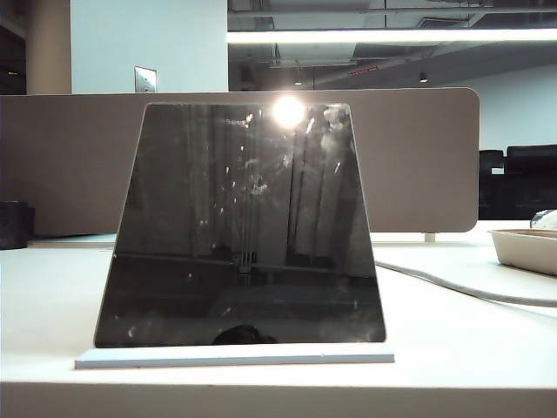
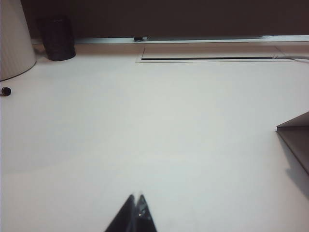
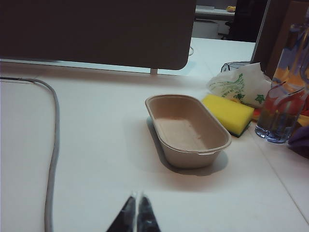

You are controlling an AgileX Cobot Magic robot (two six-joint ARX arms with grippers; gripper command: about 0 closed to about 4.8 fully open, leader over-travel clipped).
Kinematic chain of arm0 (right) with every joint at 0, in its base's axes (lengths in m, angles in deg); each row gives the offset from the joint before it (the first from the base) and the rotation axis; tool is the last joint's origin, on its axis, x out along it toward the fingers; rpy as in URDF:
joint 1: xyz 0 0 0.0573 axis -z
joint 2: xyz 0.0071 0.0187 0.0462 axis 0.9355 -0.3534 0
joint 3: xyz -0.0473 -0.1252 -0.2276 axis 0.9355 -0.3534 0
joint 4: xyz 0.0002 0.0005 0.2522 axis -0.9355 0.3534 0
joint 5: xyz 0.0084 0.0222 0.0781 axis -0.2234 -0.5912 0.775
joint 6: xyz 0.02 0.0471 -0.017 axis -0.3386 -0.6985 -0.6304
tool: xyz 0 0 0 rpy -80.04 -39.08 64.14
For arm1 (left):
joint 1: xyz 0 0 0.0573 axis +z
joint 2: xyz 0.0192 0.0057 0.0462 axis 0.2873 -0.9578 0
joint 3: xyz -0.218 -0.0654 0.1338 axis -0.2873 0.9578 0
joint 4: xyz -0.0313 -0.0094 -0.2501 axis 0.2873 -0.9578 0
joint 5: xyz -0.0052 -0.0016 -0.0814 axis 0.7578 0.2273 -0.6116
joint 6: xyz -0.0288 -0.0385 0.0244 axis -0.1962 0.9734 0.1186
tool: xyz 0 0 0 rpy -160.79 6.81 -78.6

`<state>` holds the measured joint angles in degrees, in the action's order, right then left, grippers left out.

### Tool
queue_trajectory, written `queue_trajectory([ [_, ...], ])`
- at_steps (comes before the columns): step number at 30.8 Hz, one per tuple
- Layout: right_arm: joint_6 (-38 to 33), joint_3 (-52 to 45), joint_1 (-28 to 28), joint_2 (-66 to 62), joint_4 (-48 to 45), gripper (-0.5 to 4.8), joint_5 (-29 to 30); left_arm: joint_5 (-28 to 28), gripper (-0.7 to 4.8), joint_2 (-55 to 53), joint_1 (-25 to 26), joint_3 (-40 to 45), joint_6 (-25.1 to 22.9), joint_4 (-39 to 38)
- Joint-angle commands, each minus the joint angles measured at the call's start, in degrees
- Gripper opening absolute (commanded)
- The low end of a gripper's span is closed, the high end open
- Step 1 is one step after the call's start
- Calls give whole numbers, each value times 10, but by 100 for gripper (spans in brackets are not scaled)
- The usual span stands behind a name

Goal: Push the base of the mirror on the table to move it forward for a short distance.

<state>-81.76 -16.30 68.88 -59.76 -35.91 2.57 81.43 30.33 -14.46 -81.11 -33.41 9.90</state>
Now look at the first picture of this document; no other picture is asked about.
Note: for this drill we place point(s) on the silver wall switch plate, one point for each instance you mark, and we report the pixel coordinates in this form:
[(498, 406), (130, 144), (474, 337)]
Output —
[(145, 79)]

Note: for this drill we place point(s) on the narrow black office chair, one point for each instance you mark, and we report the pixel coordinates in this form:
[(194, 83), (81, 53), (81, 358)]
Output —
[(491, 183)]

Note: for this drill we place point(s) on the black round container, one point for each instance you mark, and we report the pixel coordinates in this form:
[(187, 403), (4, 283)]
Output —
[(15, 226)]

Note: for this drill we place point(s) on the wide black office chair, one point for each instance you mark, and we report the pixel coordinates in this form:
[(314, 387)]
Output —
[(533, 183)]

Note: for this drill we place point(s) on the white crumpled cloth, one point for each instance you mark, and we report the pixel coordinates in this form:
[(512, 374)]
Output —
[(546, 219)]

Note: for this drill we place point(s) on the red ceiling sign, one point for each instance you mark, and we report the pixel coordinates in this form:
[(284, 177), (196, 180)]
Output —
[(362, 71)]

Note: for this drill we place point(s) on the brown fabric desk partition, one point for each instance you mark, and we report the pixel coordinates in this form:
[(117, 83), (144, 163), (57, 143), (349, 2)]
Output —
[(65, 152)]

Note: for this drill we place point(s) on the beige shallow tray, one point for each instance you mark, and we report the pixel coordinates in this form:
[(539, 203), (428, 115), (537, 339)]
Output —
[(522, 254)]

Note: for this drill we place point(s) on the long white ceiling light strip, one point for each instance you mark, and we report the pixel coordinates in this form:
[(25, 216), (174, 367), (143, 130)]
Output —
[(391, 35)]

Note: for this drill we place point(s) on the mirror with white base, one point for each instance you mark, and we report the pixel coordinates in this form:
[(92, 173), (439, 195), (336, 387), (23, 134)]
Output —
[(243, 217)]

